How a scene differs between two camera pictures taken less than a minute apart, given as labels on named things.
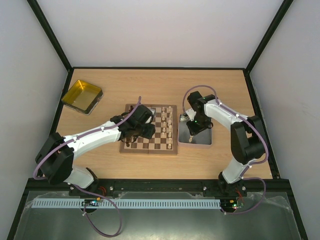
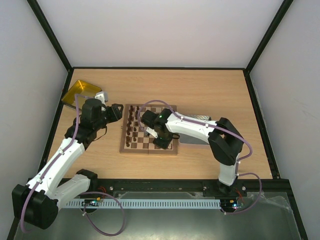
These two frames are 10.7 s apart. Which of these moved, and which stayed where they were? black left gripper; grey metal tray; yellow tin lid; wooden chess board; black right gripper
Moved: black left gripper; black right gripper
Stayed: yellow tin lid; wooden chess board; grey metal tray
